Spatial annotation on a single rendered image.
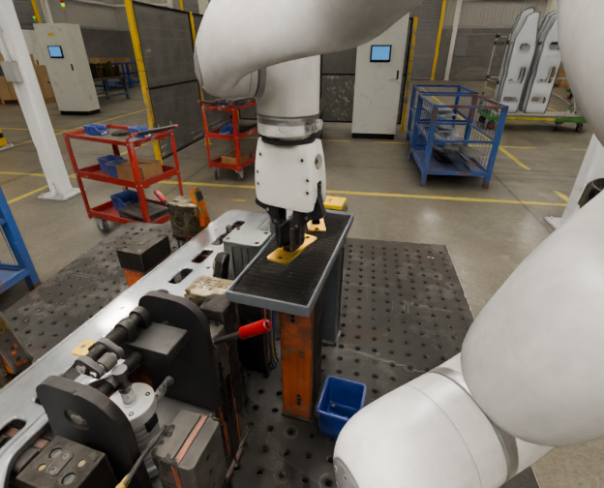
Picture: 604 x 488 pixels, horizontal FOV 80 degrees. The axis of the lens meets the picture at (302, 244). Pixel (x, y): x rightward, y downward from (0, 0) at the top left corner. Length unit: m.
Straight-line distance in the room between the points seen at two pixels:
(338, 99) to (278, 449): 7.36
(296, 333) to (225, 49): 0.56
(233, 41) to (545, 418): 0.37
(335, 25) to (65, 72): 10.91
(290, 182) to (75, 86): 10.68
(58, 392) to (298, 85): 0.43
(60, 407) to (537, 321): 0.46
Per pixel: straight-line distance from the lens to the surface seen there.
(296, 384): 0.89
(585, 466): 2.09
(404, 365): 1.14
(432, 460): 0.38
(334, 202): 0.92
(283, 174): 0.51
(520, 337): 0.24
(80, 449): 0.51
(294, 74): 0.47
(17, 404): 0.78
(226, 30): 0.39
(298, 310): 0.55
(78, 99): 11.13
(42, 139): 4.86
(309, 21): 0.36
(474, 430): 0.40
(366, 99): 7.07
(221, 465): 0.59
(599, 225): 0.24
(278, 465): 0.93
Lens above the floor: 1.50
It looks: 28 degrees down
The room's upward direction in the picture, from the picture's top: straight up
